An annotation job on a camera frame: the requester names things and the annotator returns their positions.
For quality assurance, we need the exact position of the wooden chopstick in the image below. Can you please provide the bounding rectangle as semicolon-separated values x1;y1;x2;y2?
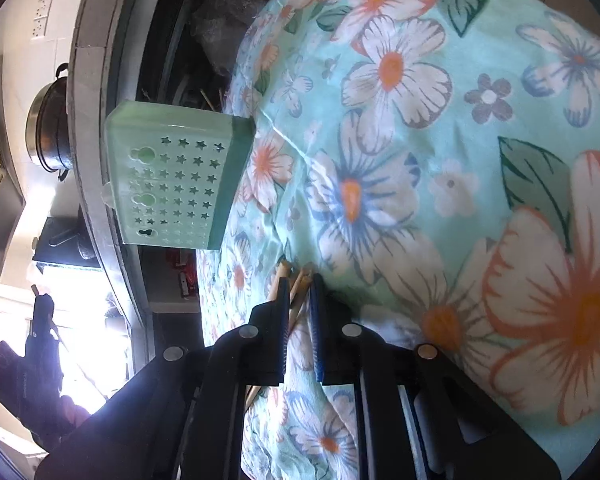
268;259;292;301
245;268;312;411

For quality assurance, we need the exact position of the mint green utensil holder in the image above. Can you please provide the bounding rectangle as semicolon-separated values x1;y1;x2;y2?
105;101;256;250

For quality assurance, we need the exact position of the floral quilted table cloth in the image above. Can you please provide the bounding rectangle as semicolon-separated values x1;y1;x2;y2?
197;0;600;477

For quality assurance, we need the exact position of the black steamer pot with lid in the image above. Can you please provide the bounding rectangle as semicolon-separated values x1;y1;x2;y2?
26;63;73;182

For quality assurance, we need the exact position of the white wall socket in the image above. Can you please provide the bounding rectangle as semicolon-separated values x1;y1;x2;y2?
31;0;53;40

